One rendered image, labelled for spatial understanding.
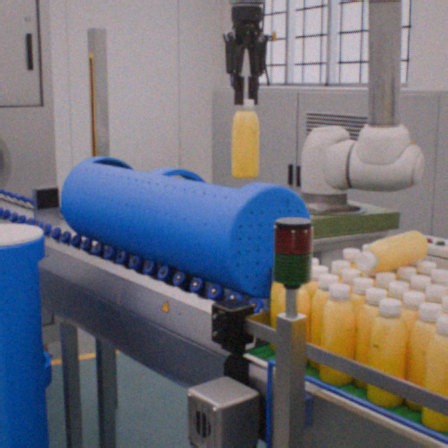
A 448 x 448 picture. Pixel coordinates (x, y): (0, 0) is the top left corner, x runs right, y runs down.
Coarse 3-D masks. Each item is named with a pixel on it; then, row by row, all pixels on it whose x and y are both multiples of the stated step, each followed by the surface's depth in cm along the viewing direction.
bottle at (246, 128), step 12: (240, 108) 172; (240, 120) 171; (252, 120) 171; (240, 132) 171; (252, 132) 172; (240, 144) 172; (252, 144) 172; (240, 156) 173; (252, 156) 173; (240, 168) 173; (252, 168) 174
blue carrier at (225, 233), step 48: (96, 192) 211; (144, 192) 193; (192, 192) 179; (240, 192) 168; (288, 192) 172; (96, 240) 223; (144, 240) 192; (192, 240) 173; (240, 240) 164; (240, 288) 167
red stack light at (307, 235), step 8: (280, 232) 111; (288, 232) 110; (296, 232) 110; (304, 232) 110; (312, 232) 112; (280, 240) 111; (288, 240) 110; (296, 240) 110; (304, 240) 110; (312, 240) 112; (280, 248) 111; (288, 248) 111; (296, 248) 110; (304, 248) 111; (312, 248) 113
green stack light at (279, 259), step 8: (280, 256) 111; (288, 256) 111; (296, 256) 111; (304, 256) 111; (280, 264) 112; (288, 264) 111; (296, 264) 111; (304, 264) 111; (280, 272) 112; (288, 272) 111; (296, 272) 111; (304, 272) 112; (280, 280) 112; (288, 280) 112; (296, 280) 111; (304, 280) 112
